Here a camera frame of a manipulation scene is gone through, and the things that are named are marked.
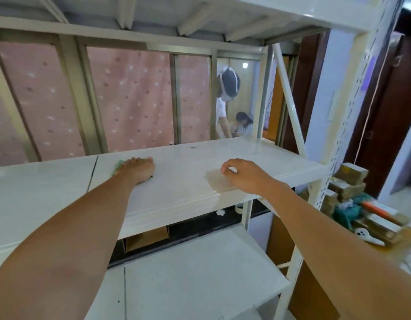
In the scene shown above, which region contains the person's left hand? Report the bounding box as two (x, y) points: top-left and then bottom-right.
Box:
(112, 156), (156, 185)

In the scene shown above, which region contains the person's right hand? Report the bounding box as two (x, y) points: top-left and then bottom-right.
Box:
(220, 159), (291, 199)

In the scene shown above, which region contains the white metal shelving rack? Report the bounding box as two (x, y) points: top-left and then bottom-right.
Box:
(0, 0), (406, 320)

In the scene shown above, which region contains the person's left forearm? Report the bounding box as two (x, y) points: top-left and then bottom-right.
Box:
(0, 176), (139, 320)

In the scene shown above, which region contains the person's right forearm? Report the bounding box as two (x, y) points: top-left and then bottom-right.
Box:
(258, 183), (411, 320)

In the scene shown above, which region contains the open brown cardboard box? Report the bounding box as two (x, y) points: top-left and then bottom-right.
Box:
(124, 225), (170, 253)

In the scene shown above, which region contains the pink dotted curtain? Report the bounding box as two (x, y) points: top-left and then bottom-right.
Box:
(0, 41), (211, 167)

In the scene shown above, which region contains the orange wooden board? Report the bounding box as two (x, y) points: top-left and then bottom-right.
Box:
(262, 56), (290, 141)

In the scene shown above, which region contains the small cardboard box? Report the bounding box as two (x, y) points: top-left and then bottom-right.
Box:
(320, 189), (339, 217)
(329, 178), (366, 202)
(335, 162), (369, 185)

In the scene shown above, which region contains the green plastic bag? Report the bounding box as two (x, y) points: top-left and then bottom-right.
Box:
(332, 193), (373, 230)

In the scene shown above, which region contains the dark brown window surround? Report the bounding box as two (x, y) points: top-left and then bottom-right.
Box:
(282, 29), (331, 154)

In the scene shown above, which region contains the large brown cardboard box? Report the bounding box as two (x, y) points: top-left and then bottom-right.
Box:
(267, 213), (339, 320)

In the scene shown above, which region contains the white handheld device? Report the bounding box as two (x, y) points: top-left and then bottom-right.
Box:
(354, 227), (385, 246)

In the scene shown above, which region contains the orange long box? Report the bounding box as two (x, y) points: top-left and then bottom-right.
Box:
(362, 200), (411, 225)

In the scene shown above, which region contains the long cardboard box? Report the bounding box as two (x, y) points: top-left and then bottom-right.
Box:
(353, 213), (403, 245)

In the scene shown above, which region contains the dark brown wooden door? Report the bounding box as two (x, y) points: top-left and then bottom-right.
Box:
(344, 29), (411, 199)

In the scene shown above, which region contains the metal sliding window frame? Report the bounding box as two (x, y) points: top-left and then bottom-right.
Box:
(0, 28), (299, 164)

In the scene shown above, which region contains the white hanging rope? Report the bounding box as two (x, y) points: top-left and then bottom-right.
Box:
(353, 40), (393, 160)

